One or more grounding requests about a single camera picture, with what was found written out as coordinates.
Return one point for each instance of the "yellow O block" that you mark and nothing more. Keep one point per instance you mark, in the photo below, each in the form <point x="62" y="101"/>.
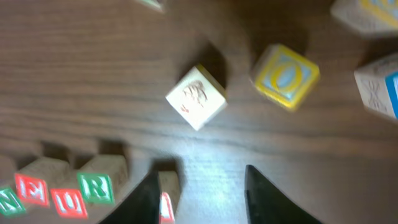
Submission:
<point x="284" y="76"/>

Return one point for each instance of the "green Z block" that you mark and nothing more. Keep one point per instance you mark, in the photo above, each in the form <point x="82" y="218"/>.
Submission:
<point x="157" y="5"/>

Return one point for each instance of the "red U block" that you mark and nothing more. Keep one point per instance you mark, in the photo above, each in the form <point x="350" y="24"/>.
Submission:
<point x="68" y="200"/>

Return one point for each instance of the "red A block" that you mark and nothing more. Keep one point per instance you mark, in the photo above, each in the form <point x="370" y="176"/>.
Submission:
<point x="197" y="97"/>

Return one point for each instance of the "red E block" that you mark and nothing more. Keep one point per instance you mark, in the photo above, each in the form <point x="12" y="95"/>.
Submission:
<point x="34" y="181"/>

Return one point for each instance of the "red I block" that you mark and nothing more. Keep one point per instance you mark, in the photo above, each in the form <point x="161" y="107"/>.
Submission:
<point x="170" y="196"/>

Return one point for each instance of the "green N block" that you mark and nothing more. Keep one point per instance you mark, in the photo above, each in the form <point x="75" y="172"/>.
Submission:
<point x="11" y="206"/>

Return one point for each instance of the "blue L block centre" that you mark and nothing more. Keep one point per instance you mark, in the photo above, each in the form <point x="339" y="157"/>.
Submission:
<point x="377" y="85"/>

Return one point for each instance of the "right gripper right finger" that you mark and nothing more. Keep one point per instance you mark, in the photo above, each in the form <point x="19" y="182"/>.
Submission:
<point x="266" y="204"/>

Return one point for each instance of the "green R block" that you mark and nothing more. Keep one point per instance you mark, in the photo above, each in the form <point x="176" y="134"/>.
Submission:
<point x="101" y="178"/>

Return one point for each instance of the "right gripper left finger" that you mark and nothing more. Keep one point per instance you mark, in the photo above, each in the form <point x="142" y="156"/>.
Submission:
<point x="141" y="206"/>

